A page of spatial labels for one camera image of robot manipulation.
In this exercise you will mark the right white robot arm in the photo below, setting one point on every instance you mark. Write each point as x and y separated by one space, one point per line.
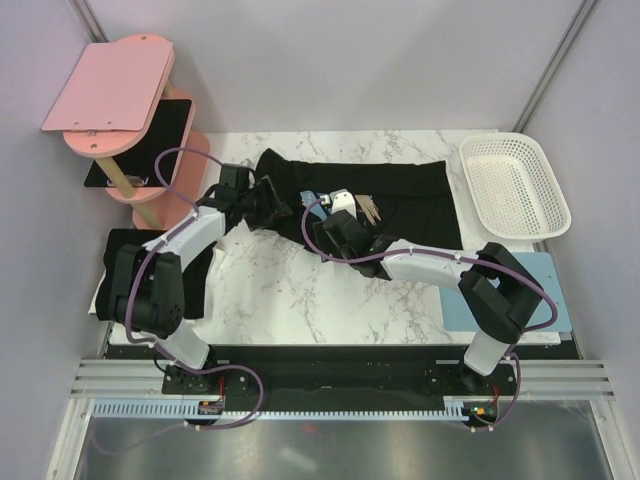
501 295

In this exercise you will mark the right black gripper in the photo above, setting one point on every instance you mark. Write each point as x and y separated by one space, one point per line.
322 239

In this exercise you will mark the pink clipboard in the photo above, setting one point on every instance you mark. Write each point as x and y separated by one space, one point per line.
112 87

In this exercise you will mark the light blue mat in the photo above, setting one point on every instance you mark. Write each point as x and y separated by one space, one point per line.
458 318

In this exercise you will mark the black graphic t shirt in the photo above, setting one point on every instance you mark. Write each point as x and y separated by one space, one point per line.
412 202

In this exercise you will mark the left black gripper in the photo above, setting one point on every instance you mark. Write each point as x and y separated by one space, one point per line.
272 207

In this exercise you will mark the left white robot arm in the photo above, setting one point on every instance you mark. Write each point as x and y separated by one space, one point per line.
147 292

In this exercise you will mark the white plastic basket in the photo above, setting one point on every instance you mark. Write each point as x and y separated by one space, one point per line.
514 190

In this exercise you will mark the pink three tier shelf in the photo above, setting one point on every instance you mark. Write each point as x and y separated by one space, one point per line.
152 208

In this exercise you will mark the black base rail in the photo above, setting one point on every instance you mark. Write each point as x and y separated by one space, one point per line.
433 371

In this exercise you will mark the folded black t shirt stack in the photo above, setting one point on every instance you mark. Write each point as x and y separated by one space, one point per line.
194 276

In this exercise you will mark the black clipboard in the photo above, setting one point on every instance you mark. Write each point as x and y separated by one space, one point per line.
167 130

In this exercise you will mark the white slotted cable duct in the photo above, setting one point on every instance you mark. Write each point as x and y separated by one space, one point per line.
198 410

